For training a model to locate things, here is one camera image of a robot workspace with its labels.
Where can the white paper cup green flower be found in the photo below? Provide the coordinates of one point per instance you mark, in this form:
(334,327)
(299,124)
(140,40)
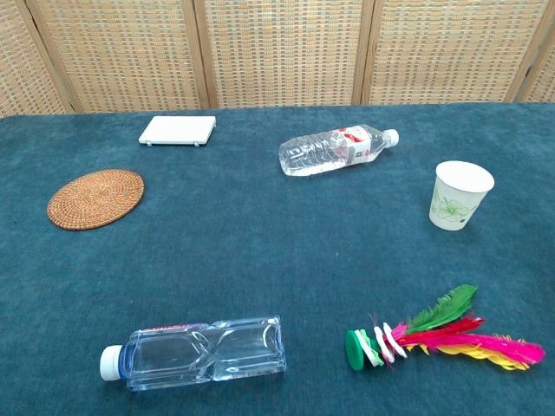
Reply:
(455,203)

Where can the clear bottle red label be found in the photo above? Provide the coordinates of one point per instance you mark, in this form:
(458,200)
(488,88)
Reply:
(316,151)

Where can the round woven rattan coaster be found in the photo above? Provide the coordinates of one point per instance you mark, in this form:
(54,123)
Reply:
(95,199)

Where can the teal table cloth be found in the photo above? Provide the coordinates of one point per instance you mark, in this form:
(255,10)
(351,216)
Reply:
(260,251)

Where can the flat white plastic box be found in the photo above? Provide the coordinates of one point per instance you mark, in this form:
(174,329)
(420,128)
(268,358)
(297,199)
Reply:
(178,130)

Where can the woven folding screen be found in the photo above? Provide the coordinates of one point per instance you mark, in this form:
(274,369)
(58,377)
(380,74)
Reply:
(282,52)

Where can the square clear water bottle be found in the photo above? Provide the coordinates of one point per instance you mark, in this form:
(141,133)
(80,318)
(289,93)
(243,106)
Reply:
(195,355)

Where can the colourful feather shuttlecock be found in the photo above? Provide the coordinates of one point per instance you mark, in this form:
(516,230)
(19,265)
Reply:
(433,338)

